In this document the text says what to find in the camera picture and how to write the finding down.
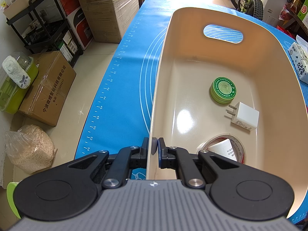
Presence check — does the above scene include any green plastic disc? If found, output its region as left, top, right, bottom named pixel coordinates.
left=6, top=182, right=22, bottom=219

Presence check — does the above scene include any white chest freezer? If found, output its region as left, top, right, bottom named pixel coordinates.
left=262, top=0, right=297, bottom=27

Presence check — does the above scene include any black utility cart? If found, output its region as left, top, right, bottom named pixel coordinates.
left=6, top=0, right=83, bottom=68

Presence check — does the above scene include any small white box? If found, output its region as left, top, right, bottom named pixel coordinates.
left=207, top=138, right=239, bottom=162

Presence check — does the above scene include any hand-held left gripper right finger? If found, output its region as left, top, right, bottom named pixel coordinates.
left=157, top=137, right=241, bottom=189

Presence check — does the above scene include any green and black bicycle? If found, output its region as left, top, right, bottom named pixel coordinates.
left=227, top=0, right=265, bottom=21

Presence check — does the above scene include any white tape roll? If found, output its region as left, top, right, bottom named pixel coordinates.
left=197, top=133, right=247, bottom=165

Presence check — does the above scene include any green and white carton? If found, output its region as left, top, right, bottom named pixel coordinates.
left=297, top=3, right=308, bottom=28

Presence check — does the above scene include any small white carton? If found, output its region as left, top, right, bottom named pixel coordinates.
left=62, top=32, right=80, bottom=62

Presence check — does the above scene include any red and white carton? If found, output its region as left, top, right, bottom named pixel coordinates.
left=58, top=0, right=94, bottom=51

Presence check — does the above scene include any beige plastic storage basket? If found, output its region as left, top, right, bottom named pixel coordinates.
left=146, top=7, right=303, bottom=219

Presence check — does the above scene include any blue silicone baking mat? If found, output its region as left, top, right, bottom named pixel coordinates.
left=74, top=0, right=308, bottom=224

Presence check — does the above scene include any green container clear lid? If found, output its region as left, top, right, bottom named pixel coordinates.
left=0, top=54, right=39, bottom=114

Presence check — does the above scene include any plastic bag of grain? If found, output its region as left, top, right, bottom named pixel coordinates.
left=4, top=125, right=58, bottom=174

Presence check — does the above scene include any white wall charger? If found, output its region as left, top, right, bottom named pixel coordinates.
left=225, top=102, right=260, bottom=132

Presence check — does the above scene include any white fuzzy roller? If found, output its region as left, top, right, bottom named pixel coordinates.
left=2, top=56, right=31, bottom=89

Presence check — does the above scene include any taped brown cardboard box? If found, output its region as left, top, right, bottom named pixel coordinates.
left=19, top=50, right=77, bottom=127

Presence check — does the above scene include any white tissue box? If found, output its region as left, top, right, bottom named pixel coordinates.
left=287, top=35, right=308, bottom=84

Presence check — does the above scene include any shallow cardboard tray box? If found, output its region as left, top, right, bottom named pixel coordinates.
left=2, top=0, right=52, bottom=20

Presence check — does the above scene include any green round ointment tin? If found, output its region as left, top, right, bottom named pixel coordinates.
left=210, top=77, right=238, bottom=105

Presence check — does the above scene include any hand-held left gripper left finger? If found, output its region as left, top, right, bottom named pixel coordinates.
left=67, top=137, right=151, bottom=189

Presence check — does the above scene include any plastic wrapped cardboard box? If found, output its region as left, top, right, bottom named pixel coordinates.
left=83, top=0, right=141, bottom=44

